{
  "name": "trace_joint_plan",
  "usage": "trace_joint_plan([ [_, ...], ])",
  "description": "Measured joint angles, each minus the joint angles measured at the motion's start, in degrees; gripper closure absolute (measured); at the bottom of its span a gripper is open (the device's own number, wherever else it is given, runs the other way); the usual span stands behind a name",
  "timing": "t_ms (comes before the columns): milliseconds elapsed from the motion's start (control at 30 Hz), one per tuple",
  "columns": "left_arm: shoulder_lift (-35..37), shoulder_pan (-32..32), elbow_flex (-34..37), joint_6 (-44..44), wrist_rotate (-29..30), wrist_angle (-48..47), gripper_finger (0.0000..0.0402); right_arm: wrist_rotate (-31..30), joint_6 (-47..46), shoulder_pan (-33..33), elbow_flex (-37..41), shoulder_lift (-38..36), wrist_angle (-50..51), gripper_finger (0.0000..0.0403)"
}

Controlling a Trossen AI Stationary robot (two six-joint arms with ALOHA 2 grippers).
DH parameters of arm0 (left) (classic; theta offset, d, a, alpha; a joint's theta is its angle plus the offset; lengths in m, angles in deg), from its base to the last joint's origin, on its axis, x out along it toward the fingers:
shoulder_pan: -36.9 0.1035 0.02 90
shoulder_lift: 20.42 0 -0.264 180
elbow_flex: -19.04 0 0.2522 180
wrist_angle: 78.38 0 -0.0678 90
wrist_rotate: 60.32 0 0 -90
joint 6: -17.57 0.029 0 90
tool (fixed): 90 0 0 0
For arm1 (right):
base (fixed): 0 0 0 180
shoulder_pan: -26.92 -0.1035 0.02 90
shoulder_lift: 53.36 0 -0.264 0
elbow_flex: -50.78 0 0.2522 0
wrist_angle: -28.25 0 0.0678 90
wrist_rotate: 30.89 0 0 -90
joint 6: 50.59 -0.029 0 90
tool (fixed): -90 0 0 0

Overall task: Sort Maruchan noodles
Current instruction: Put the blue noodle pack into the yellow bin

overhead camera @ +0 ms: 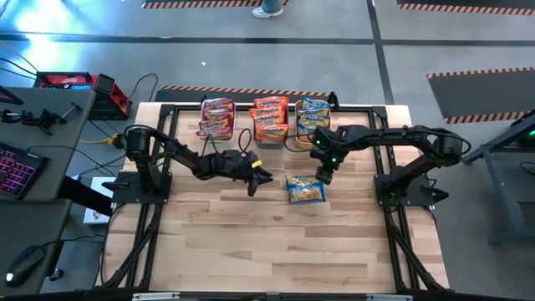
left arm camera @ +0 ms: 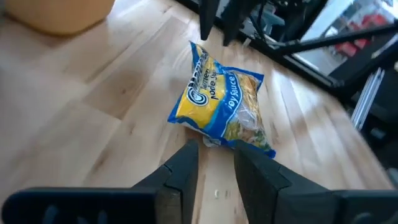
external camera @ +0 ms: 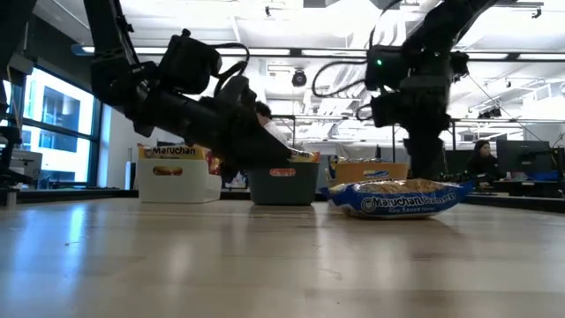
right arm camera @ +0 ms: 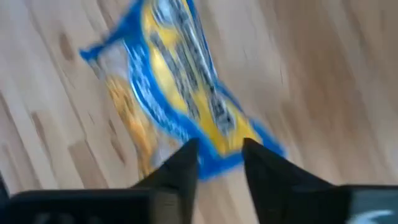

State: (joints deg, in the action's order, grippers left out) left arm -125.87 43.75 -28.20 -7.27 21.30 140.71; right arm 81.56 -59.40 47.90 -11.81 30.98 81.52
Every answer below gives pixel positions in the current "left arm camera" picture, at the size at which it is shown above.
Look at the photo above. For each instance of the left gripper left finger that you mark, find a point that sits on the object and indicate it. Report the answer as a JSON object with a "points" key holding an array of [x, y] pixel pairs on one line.
{"points": [[124, 205]]}

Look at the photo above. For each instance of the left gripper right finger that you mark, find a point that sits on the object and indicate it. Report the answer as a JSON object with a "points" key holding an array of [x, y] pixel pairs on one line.
{"points": [[295, 205]]}

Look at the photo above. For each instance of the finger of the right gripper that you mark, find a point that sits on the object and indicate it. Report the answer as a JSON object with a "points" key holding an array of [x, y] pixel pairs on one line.
{"points": [[233, 21], [207, 18]]}

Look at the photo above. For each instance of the yellow plastic bin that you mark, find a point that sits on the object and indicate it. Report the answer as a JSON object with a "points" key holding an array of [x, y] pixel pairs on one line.
{"points": [[59, 15]]}

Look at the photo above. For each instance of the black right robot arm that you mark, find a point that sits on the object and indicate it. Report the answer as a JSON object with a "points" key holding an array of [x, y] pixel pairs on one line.
{"points": [[280, 15]]}

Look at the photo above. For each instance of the blue noodle packet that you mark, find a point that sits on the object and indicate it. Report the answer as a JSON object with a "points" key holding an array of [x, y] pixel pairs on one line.
{"points": [[214, 102]]}

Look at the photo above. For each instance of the silver frame bracket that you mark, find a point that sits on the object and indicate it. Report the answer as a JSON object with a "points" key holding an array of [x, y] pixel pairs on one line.
{"points": [[368, 96]]}

